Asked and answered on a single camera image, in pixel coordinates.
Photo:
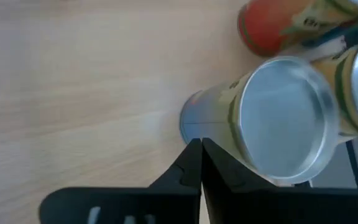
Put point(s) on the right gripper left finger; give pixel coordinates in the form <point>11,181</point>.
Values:
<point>120,205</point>

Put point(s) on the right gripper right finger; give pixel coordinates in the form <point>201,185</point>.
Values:
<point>259,205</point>

